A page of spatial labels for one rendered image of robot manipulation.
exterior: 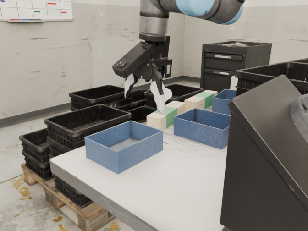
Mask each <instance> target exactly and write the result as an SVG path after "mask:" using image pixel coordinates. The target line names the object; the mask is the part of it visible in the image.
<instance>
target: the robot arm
mask: <svg viewBox="0 0 308 231"><path fill-rule="evenodd" d="M245 1H246V0H140V13H139V28H138V30H139V32H140V33H139V39H142V40H145V42H143V41H140V42H139V43H138V44H137V45H136V46H135V47H133V48H132V49H131V50H130V51H129V52H127V53H126V54H125V55H124V56H123V57H122V58H120V59H119V60H118V61H117V62H116V63H115V64H114V65H113V66H112V68H113V70H114V72H115V74H116V75H118V76H120V77H122V78H125V98H127V97H128V96H129V94H130V91H131V90H132V89H133V87H135V86H137V85H139V84H140V83H141V82H142V79H145V82H149V81H150V80H151V79H152V83H151V85H150V90H151V92H152V93H153V95H154V100H155V102H156V104H157V110H158V111H159V112H160V113H161V114H162V115H163V114H164V113H165V102H166V101H167V100H168V99H170V98H171V97H172V92H171V90H169V89H167V88H165V87H164V85H163V80H162V79H163V78H164V77H165V78H169V77H171V67H172V59H170V58H168V52H169V44H170V36H168V35H165V34H167V33H168V25H169V14H170V12H173V13H180V14H184V15H188V16H192V17H196V18H199V19H204V20H207V21H211V22H214V23H216V24H222V25H230V24H233V23H235V22H236V21H237V20H238V19H239V18H240V16H241V14H242V12H243V3H244V2H245ZM167 65H170V72H169V73H168V74H167ZM164 74H165V75H164ZM141 78H142V79H141ZM289 112H290V115H291V119H292V121H293V123H294V125H295V127H296V129H297V130H298V132H299V134H300V135H301V137H302V138H303V140H304V141H305V142H306V144H307V145H308V94H304V95H301V96H299V97H298V98H296V99H295V100H293V101H292V102H291V103H290V104H289Z"/></svg>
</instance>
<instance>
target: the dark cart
mask: <svg viewBox="0 0 308 231"><path fill-rule="evenodd" d="M237 42H239V43H242V44H244V43H245V44H247V45H249V46H247V47H243V46H228V45H229V44H231V43H237ZM220 44H228V45H220ZM271 48H272V43H261V42H242V41H227V42H218V43H210V44H203V45H202V62H201V78H200V88H202V89H203V91H206V90H210V91H216V92H218V93H217V94H219V93H220V92H221V91H223V90H224V89H231V77H232V76H234V75H235V71H236V70H241V69H246V68H252V67H258V66H265V65H269V64H270V55H271Z"/></svg>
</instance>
